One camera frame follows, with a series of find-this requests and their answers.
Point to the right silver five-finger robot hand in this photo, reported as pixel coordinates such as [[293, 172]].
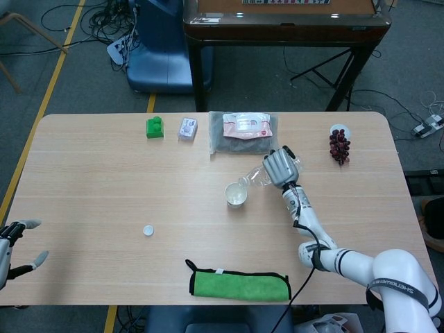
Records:
[[281, 168]]

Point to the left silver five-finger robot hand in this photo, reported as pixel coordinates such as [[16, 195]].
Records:
[[4, 256]]

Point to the transparent plastic water bottle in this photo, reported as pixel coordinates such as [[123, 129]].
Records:
[[253, 177]]

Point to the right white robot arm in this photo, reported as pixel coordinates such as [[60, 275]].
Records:
[[347, 262]]

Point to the floral paper cup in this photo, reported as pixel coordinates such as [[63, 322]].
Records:
[[236, 198]]

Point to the white bottle cap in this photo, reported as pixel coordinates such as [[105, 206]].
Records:
[[148, 230]]

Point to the grey cloth in plastic bag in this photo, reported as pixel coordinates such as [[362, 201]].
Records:
[[243, 145]]

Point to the pink wet wipes pack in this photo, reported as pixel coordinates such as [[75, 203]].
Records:
[[246, 125]]

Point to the dark red grape bunch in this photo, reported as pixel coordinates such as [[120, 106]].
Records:
[[339, 147]]

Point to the small white dish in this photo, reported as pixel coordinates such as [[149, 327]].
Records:
[[338, 126]]

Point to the black tripod stand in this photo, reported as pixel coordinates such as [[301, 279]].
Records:
[[326, 77]]

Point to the green microfibre cloth black trim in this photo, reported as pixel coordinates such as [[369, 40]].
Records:
[[239, 284]]

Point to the green toy building block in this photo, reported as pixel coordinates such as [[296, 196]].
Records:
[[154, 128]]

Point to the brown mahjong table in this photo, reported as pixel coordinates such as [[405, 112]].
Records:
[[277, 29]]

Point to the grey power strip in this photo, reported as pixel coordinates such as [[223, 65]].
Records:
[[425, 127]]

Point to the blue chair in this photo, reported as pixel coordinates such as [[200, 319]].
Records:
[[159, 62]]

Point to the black orange shoe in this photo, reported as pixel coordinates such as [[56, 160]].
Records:
[[435, 218]]

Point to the crumpled plastic bag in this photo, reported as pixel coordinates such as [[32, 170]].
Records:
[[333, 322]]

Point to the face-up mahjong tile row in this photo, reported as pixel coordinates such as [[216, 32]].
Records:
[[284, 2]]

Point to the white power strip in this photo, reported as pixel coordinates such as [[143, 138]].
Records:
[[118, 50]]

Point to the white chair wooden legs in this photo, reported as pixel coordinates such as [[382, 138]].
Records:
[[21, 21]]

